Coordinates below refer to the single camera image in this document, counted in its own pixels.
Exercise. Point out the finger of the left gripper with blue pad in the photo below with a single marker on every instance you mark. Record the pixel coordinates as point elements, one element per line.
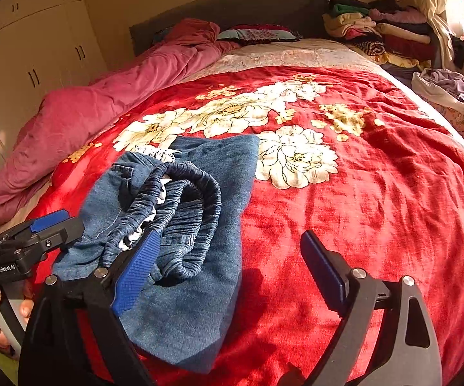
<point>49,220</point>

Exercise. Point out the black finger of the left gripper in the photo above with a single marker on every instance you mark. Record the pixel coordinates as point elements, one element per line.
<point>35,246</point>

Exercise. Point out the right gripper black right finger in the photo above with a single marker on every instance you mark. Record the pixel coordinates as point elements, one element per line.
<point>406,351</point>

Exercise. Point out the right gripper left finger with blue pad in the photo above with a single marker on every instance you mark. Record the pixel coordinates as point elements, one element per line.
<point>75,337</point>

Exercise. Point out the blue denim pants lace hem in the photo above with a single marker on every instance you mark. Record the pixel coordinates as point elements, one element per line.
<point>192,194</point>

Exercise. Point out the pink quilt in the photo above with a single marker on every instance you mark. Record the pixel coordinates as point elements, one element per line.
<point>70,117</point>

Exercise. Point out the red floral blanket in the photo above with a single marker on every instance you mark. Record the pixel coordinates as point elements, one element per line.
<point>346,154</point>

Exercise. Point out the cream wardrobe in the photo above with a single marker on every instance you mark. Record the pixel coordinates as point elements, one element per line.
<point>44,45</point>

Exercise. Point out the white bag with purple clothes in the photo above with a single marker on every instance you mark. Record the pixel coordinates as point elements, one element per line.
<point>443,89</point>

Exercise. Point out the floral pillow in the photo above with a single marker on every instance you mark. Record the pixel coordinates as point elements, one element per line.
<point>257,34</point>

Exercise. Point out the stack of folded clothes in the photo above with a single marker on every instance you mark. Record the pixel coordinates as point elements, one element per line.
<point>384,31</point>

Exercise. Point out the dark bed headboard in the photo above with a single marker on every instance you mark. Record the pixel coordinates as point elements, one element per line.
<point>302,17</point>

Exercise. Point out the cream curtain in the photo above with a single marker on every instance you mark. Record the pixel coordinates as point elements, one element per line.
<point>433,11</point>

